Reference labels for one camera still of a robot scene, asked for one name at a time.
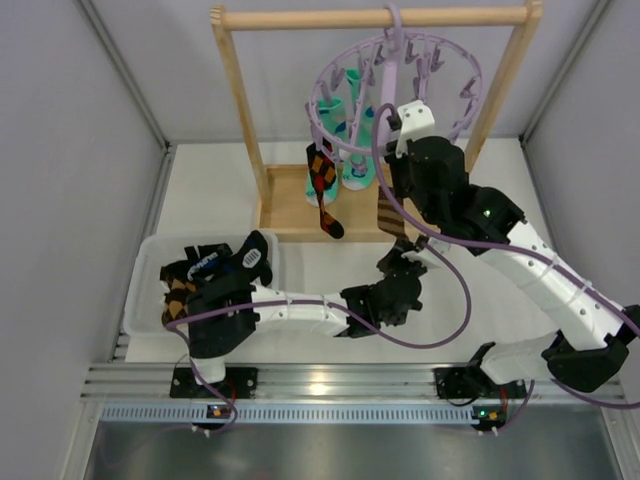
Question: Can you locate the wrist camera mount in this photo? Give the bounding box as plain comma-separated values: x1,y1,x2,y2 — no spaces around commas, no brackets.
401,243,428,277
389,99,435,158

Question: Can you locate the white plastic basket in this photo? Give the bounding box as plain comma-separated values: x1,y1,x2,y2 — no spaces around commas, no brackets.
123,232,248,338

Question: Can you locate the black sport sock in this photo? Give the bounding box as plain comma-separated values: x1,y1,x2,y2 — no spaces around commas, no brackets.
220,230,273,287
185,243,232,281

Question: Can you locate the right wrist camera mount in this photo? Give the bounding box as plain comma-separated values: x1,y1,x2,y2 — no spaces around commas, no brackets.
389,99,435,158

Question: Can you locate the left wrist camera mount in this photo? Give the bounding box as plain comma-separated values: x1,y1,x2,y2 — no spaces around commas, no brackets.
401,243,428,277

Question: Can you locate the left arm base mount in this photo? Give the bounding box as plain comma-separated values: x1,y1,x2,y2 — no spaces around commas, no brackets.
169,367,258,400

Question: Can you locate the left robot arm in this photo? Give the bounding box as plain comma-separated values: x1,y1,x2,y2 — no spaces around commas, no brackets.
187,240,428,385

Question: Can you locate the perforated cable duct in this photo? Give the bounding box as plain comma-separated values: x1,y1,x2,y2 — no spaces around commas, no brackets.
100,402,501,425

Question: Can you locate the black red argyle sock in basket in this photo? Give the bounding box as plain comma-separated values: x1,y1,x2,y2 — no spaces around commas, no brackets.
159,260,192,289

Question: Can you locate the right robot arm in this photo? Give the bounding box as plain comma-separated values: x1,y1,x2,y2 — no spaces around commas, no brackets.
384,136,639,395

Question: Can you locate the brown striped sock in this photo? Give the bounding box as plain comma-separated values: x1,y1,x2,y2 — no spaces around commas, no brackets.
377,186,408,240

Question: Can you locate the brown argyle sock in basket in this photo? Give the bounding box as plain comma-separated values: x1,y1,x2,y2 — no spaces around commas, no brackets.
161,279,196,326

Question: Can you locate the purple round clip hanger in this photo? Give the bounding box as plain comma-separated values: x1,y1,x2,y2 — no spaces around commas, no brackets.
305,4,484,159

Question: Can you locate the wooden hanger rack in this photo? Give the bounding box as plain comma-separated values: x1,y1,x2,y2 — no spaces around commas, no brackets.
210,1,543,242

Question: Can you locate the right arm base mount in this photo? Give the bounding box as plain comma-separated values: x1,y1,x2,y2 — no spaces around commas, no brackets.
433,367,478,407

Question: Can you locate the black red argyle sock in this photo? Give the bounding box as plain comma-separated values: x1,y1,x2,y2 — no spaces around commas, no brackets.
159,260,192,289
306,143,344,240

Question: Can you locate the mint green sock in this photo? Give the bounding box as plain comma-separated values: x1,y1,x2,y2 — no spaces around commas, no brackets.
304,97,346,207
342,69,375,191

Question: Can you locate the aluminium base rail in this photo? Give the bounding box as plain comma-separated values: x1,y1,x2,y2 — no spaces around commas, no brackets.
79,362,621,401

